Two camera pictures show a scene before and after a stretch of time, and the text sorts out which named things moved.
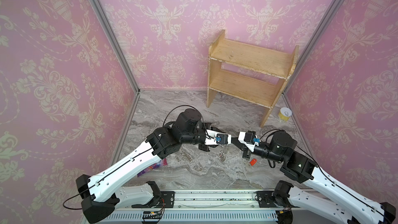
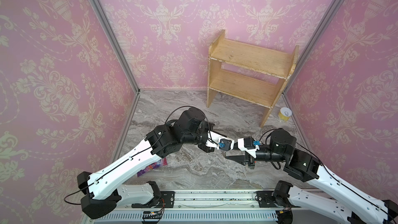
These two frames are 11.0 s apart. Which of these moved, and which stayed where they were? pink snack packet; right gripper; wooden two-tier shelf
Moved: right gripper
Stayed: wooden two-tier shelf; pink snack packet
